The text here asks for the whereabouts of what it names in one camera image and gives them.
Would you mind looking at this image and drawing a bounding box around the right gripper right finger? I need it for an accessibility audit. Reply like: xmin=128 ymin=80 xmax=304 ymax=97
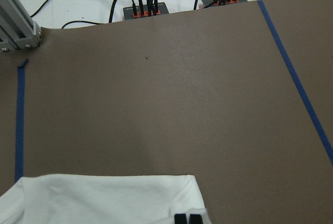
xmin=189 ymin=214 xmax=202 ymax=224

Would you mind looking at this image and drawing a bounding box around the far orange usb hub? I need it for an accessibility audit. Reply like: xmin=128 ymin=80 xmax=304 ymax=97
xmin=123 ymin=2 xmax=169 ymax=20

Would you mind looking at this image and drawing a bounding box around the aluminium frame post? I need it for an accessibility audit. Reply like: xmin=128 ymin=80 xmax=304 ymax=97
xmin=1 ymin=0 xmax=42 ymax=52

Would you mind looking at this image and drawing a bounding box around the white printed t-shirt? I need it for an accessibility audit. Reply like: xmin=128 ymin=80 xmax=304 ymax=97
xmin=1 ymin=174 xmax=210 ymax=223

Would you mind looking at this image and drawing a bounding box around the near orange usb hub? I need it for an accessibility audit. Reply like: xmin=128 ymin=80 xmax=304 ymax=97
xmin=201 ymin=0 xmax=247 ymax=8

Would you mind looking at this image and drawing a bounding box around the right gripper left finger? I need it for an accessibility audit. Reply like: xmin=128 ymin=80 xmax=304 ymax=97
xmin=174 ymin=214 xmax=187 ymax=224

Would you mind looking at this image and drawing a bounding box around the orange usb hub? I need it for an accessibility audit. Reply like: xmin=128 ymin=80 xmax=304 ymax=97
xmin=123 ymin=2 xmax=169 ymax=20
xmin=201 ymin=0 xmax=247 ymax=8

